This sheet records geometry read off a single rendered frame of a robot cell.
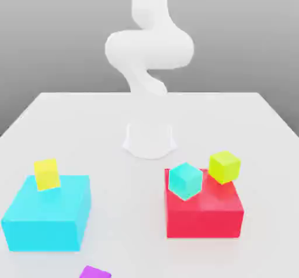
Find small yellow cube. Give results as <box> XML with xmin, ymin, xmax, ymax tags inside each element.
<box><xmin>33</xmin><ymin>158</ymin><xmax>61</xmax><ymax>192</ymax></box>

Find large red box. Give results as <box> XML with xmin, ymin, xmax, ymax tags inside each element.
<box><xmin>164</xmin><ymin>168</ymin><xmax>245</xmax><ymax>239</ymax></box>

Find small lime cube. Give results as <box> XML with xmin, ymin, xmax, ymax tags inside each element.
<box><xmin>208</xmin><ymin>150</ymin><xmax>242</xmax><ymax>186</ymax></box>

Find small turquoise cube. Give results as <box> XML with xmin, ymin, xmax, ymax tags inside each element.
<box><xmin>168</xmin><ymin>162</ymin><xmax>204</xmax><ymax>201</ymax></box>

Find small purple cube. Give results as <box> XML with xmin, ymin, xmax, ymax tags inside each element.
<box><xmin>79</xmin><ymin>265</ymin><xmax>112</xmax><ymax>278</ymax></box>

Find large cyan box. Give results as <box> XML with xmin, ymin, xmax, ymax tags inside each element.
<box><xmin>1</xmin><ymin>174</ymin><xmax>92</xmax><ymax>252</ymax></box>

